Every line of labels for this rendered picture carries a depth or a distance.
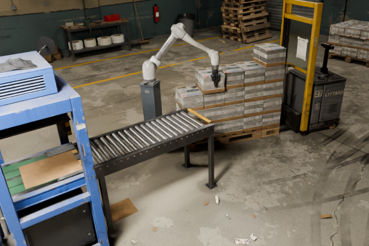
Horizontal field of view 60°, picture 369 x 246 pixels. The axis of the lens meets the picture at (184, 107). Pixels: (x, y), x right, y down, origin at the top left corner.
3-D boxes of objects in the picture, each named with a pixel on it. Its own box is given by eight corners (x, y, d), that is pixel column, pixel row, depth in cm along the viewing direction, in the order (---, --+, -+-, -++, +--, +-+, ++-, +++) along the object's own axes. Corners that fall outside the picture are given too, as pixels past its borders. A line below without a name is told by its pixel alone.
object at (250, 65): (233, 63, 447) (233, 62, 446) (252, 61, 453) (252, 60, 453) (245, 71, 414) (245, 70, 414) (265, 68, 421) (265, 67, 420)
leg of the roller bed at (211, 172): (211, 183, 376) (211, 132, 348) (214, 185, 371) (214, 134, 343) (207, 185, 373) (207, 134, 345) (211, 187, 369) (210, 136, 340)
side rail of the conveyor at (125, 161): (211, 132, 347) (211, 122, 342) (214, 134, 343) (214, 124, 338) (91, 178, 282) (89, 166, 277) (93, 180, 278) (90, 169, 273)
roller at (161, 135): (143, 124, 351) (147, 126, 354) (165, 142, 315) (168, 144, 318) (146, 121, 351) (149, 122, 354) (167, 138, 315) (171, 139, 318)
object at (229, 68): (214, 66, 440) (214, 65, 440) (234, 63, 447) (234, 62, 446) (224, 73, 408) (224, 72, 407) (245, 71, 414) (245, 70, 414)
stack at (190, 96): (177, 139, 472) (174, 86, 438) (249, 126, 500) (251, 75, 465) (184, 152, 438) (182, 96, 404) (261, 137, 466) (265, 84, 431)
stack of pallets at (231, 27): (246, 32, 1141) (248, -7, 1087) (268, 35, 1072) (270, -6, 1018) (219, 38, 1069) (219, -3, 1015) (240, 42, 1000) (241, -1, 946)
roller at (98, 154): (91, 143, 323) (90, 139, 321) (108, 165, 287) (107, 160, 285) (87, 145, 321) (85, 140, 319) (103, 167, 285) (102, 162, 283)
